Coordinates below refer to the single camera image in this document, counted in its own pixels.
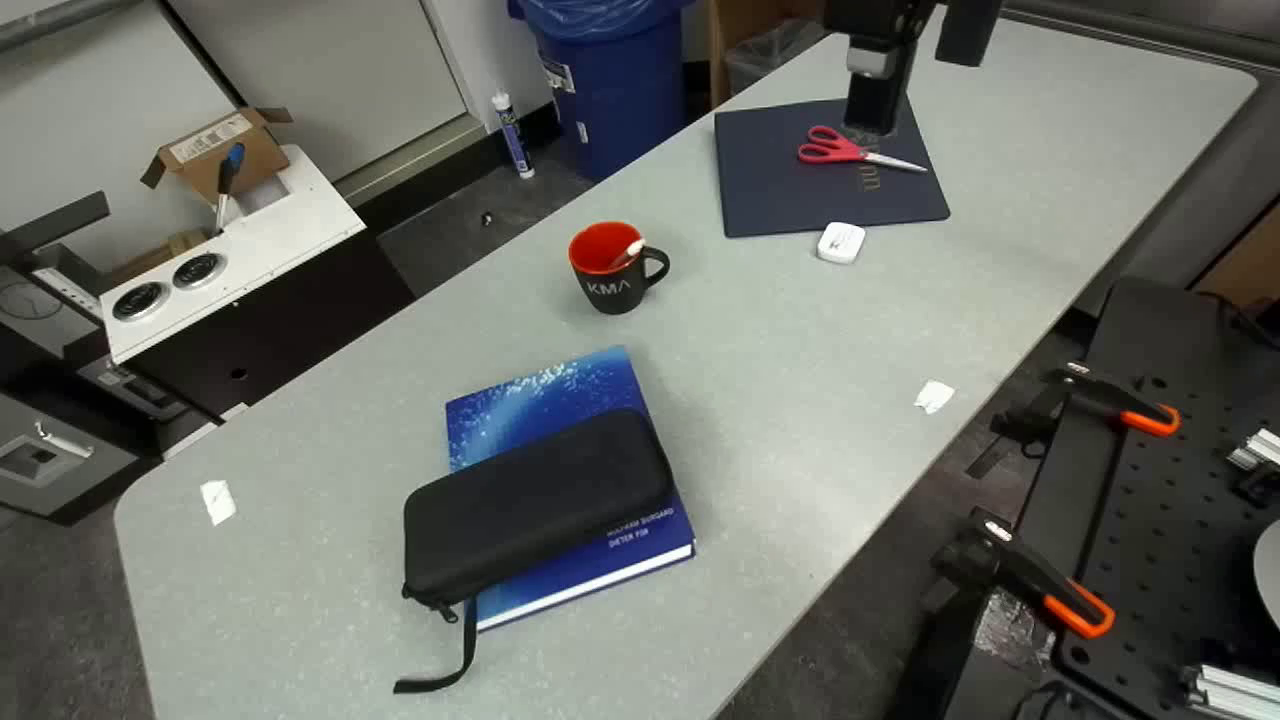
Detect black mug with orange inside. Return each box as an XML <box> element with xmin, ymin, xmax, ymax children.
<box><xmin>568</xmin><ymin>221</ymin><xmax>671</xmax><ymax>316</ymax></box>

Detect red scissors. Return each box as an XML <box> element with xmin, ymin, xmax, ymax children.
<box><xmin>797</xmin><ymin>125</ymin><xmax>930</xmax><ymax>175</ymax></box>

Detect dark blue folder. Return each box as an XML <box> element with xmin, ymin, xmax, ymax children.
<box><xmin>714</xmin><ymin>97</ymin><xmax>951</xmax><ymax>239</ymax></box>

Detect small white box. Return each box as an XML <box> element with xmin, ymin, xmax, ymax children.
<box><xmin>816</xmin><ymin>222</ymin><xmax>867</xmax><ymax>265</ymax></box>

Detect blue trash bin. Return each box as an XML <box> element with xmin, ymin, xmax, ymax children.
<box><xmin>507</xmin><ymin>0</ymin><xmax>696</xmax><ymax>183</ymax></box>

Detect white sealant tube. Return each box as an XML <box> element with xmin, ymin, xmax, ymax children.
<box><xmin>491</xmin><ymin>92</ymin><xmax>535</xmax><ymax>180</ymax></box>

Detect black and orange clamp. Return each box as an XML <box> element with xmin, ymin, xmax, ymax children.
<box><xmin>990</xmin><ymin>362</ymin><xmax>1182</xmax><ymax>461</ymax></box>
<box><xmin>932</xmin><ymin>507</ymin><xmax>1116</xmax><ymax>641</ymax></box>

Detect blue book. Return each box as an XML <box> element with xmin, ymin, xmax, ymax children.
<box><xmin>445</xmin><ymin>346</ymin><xmax>697</xmax><ymax>633</ymax></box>

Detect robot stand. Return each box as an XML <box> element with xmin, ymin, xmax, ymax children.
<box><xmin>890</xmin><ymin>278</ymin><xmax>1280</xmax><ymax>720</ymax></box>

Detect black zip case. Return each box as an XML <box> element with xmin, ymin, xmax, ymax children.
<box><xmin>393</xmin><ymin>408</ymin><xmax>676</xmax><ymax>695</ymax></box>

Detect white panel with round holes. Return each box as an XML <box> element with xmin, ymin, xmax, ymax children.
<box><xmin>100</xmin><ymin>145</ymin><xmax>367</xmax><ymax>366</ymax></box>

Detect open cardboard box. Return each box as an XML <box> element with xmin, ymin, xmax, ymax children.
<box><xmin>140</xmin><ymin>107</ymin><xmax>294</xmax><ymax>206</ymax></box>

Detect grey metal equipment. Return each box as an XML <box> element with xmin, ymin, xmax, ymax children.
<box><xmin>0</xmin><ymin>190</ymin><xmax>221</xmax><ymax>526</ymax></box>

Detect wire waste basket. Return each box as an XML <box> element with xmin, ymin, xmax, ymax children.
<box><xmin>724</xmin><ymin>18</ymin><xmax>831</xmax><ymax>98</ymax></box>

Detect aluminium bracket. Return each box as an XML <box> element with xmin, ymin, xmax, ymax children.
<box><xmin>1180</xmin><ymin>663</ymin><xmax>1280</xmax><ymax>719</ymax></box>
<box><xmin>1227</xmin><ymin>428</ymin><xmax>1280</xmax><ymax>473</ymax></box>

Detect blue handled screwdriver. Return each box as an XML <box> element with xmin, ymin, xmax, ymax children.
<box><xmin>214</xmin><ymin>142</ymin><xmax>246</xmax><ymax>236</ymax></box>

